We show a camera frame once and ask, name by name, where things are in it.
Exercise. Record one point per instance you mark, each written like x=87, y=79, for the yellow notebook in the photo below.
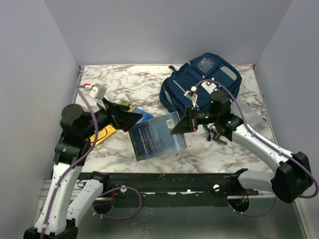
x=105, y=133

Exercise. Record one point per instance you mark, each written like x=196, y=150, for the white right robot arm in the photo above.
x=290, y=174

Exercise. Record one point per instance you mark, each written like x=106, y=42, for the dark book underneath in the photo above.
x=153, y=137

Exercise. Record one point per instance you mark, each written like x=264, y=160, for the aluminium rail frame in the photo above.
x=61, y=215

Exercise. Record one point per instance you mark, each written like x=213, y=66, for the clear plastic organizer box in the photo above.
x=253, y=119

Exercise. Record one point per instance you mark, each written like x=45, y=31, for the steel clamp handle tool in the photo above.
x=214, y=135

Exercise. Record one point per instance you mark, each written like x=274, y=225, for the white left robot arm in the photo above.
x=61, y=216

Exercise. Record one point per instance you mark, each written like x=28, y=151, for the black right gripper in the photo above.
x=187, y=124

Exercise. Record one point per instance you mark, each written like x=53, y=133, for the Animal Farm blue book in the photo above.
x=145, y=116

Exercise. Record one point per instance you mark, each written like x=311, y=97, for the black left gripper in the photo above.
x=120, y=115

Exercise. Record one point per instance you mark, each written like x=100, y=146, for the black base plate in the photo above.
x=172, y=189

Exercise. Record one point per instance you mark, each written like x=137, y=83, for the navy blue student backpack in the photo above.
x=198, y=72

